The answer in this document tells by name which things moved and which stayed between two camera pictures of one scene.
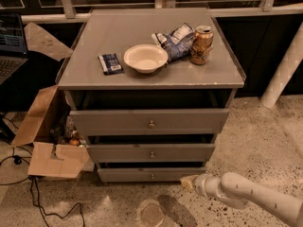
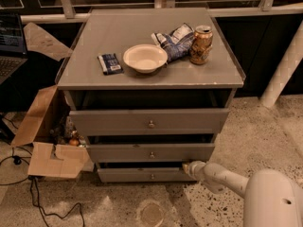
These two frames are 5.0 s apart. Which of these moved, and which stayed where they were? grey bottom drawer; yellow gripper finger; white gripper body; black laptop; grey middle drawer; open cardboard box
Moved: yellow gripper finger; white gripper body
Stayed: grey bottom drawer; black laptop; grey middle drawer; open cardboard box
